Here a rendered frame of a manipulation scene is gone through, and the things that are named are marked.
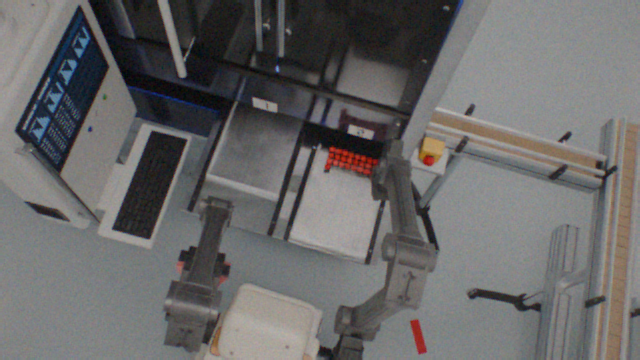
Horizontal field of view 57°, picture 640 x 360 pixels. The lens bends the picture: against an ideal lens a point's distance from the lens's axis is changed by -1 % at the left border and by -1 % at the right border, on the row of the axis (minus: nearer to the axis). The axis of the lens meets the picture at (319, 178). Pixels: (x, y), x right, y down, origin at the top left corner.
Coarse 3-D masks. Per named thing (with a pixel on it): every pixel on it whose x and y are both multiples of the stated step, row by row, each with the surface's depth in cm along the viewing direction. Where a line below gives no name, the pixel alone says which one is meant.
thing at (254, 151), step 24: (240, 120) 214; (264, 120) 215; (288, 120) 216; (240, 144) 211; (264, 144) 211; (288, 144) 212; (216, 168) 207; (240, 168) 207; (264, 168) 208; (264, 192) 203
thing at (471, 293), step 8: (472, 288) 286; (480, 288) 280; (472, 296) 284; (480, 296) 278; (488, 296) 276; (496, 296) 275; (504, 296) 274; (512, 296) 274; (520, 296) 273; (520, 304) 271; (536, 304) 273
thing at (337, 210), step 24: (312, 168) 206; (312, 192) 206; (336, 192) 206; (360, 192) 207; (312, 216) 202; (336, 216) 203; (360, 216) 204; (312, 240) 199; (336, 240) 200; (360, 240) 200
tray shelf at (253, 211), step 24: (216, 120) 214; (312, 144) 213; (336, 144) 213; (360, 144) 214; (288, 168) 209; (192, 192) 203; (216, 192) 204; (240, 192) 204; (240, 216) 201; (264, 216) 201; (384, 216) 204; (360, 264) 199
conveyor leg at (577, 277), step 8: (576, 272) 221; (584, 272) 215; (560, 280) 233; (568, 280) 227; (576, 280) 222; (584, 280) 218; (568, 288) 232; (528, 296) 263; (536, 296) 255; (528, 304) 266
